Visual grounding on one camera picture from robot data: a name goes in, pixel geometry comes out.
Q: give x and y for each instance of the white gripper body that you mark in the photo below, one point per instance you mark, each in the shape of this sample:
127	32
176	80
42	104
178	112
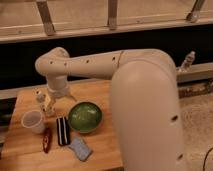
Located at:
58	93

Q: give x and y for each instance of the white ceramic cup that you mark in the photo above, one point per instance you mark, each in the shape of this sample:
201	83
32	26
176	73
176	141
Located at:
34	121

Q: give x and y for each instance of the metal railing post middle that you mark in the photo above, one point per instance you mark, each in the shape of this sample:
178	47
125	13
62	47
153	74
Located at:
112	14

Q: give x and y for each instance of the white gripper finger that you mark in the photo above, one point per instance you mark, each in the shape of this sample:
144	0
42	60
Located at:
71	97
50	104

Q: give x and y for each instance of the metal railing post right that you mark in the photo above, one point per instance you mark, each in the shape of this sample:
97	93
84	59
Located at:
193	15

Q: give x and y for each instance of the small white patterned bottle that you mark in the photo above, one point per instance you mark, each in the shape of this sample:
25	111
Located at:
43	99

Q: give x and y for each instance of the metal railing post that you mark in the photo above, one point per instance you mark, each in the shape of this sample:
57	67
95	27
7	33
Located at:
112	14
44	12
193	15

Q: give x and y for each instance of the clear bottle in background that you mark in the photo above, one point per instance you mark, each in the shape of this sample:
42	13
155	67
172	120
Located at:
189	59

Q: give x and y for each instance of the black white striped case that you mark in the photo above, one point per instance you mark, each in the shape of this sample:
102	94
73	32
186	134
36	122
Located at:
63	131

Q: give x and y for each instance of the blue grey sponge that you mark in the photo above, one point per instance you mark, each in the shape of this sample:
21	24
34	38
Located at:
80	148

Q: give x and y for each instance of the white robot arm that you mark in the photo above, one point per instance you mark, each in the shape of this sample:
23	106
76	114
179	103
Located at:
143	99

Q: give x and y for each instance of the red pocket knife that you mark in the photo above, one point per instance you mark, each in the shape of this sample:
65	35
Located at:
47	138

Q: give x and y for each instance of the metal railing post left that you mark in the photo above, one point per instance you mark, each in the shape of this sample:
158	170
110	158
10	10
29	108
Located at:
44	12

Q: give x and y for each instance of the green ceramic bowl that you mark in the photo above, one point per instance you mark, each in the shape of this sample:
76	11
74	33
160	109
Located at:
85	117

